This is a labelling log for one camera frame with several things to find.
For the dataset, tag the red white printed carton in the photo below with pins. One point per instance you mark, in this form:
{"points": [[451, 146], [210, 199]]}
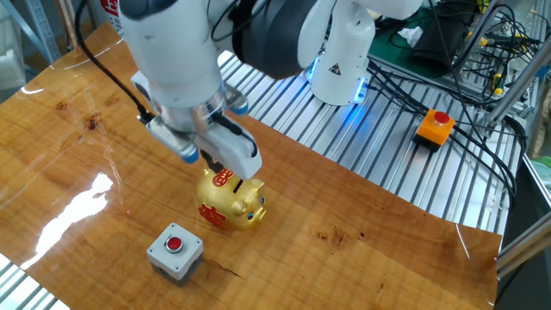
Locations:
{"points": [[109, 8]]}

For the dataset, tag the thin aluminium frame post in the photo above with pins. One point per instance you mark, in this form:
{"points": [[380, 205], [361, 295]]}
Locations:
{"points": [[478, 34]]}

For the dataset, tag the aluminium frame beam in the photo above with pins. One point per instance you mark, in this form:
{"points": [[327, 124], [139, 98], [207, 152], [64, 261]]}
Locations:
{"points": [[525, 245]]}

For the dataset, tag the grey box red push button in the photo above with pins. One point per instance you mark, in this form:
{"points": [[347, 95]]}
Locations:
{"points": [[181, 258]]}

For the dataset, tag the copper coloured poles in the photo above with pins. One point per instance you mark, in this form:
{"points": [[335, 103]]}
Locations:
{"points": [[69, 21]]}

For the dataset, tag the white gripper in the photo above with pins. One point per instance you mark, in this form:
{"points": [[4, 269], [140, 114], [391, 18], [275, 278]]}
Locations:
{"points": [[234, 150]]}

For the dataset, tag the crumpled white paper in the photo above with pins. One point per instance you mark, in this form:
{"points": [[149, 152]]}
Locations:
{"points": [[411, 36]]}

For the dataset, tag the orange emergency stop box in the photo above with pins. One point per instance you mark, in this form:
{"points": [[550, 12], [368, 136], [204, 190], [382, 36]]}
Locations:
{"points": [[432, 131]]}

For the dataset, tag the green work mat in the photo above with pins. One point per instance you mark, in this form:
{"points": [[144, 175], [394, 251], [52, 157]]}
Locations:
{"points": [[387, 47]]}

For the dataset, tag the grey perforated steel upright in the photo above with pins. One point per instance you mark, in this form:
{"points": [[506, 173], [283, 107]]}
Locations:
{"points": [[41, 26]]}

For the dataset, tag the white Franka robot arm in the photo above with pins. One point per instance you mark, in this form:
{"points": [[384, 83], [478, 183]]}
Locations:
{"points": [[172, 51]]}

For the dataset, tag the glossy wood grain mat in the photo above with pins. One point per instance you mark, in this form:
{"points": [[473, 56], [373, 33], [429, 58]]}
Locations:
{"points": [[344, 258]]}

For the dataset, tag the silver wrist camera blue cap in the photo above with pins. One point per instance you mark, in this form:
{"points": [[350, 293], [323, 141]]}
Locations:
{"points": [[170, 138]]}

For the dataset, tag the golden piggy bank red print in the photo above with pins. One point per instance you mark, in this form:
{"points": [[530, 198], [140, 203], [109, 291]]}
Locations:
{"points": [[228, 206]]}

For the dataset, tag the black fabric pouch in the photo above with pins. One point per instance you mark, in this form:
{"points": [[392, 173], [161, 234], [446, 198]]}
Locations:
{"points": [[439, 43]]}

